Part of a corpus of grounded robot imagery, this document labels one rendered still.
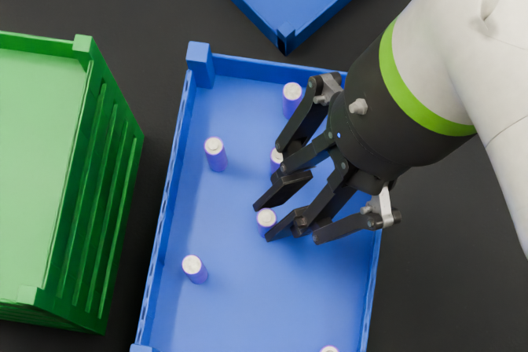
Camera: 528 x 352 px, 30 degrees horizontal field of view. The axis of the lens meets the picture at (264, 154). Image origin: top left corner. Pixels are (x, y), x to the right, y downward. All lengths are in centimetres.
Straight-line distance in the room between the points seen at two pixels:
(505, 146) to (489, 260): 92
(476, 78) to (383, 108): 10
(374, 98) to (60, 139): 59
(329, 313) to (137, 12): 75
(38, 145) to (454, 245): 62
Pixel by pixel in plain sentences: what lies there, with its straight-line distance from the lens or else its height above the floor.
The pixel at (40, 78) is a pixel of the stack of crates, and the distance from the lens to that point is 119.
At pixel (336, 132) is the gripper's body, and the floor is 74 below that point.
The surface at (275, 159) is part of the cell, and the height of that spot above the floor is 55.
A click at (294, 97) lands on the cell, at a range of 91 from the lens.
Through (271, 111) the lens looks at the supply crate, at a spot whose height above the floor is 48.
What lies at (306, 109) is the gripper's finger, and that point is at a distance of 78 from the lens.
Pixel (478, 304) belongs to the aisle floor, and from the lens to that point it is 145.
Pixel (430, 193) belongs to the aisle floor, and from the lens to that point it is 146.
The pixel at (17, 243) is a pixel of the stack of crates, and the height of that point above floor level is 32.
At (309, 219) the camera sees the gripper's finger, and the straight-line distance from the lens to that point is 81.
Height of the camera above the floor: 141
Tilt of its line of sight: 75 degrees down
